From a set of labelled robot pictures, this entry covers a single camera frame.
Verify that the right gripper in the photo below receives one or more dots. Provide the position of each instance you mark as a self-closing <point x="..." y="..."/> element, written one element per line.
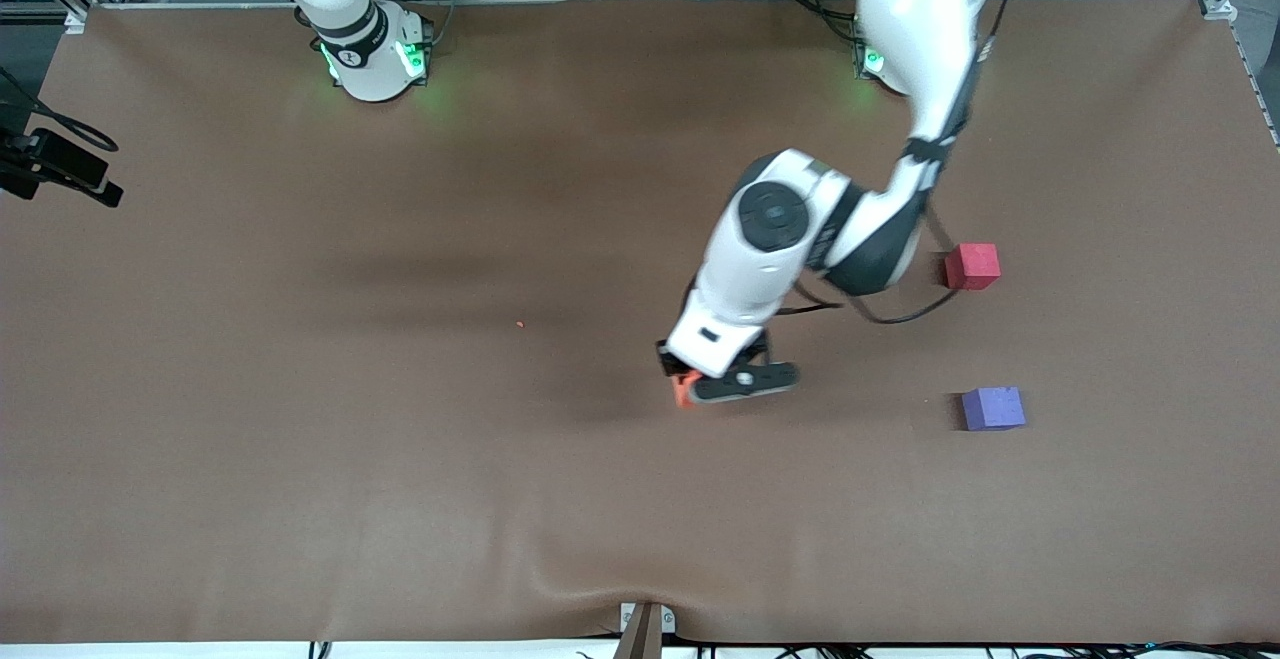
<point x="10" y="160"/>

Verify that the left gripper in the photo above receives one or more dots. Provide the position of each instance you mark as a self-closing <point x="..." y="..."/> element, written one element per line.
<point x="665" y="356"/>

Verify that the orange foam block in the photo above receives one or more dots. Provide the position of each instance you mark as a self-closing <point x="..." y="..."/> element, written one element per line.
<point x="684" y="394"/>

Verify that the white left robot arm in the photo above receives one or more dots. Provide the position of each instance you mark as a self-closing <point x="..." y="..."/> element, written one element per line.
<point x="770" y="239"/>

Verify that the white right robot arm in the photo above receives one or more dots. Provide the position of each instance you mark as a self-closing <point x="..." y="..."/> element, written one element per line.
<point x="350" y="29"/>

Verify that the red foam block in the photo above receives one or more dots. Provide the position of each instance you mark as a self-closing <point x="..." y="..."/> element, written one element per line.
<point x="975" y="267"/>

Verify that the purple foam block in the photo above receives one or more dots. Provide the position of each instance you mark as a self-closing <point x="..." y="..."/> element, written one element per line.
<point x="993" y="408"/>

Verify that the brown table mat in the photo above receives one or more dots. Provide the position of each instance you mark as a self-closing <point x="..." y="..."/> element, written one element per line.
<point x="400" y="459"/>

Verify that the white mat corner bracket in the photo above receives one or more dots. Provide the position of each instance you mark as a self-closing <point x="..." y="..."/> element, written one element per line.
<point x="1215" y="5"/>
<point x="76" y="19"/>

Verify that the grey metal clamp bracket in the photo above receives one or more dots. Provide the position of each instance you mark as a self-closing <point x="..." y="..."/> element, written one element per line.
<point x="647" y="629"/>

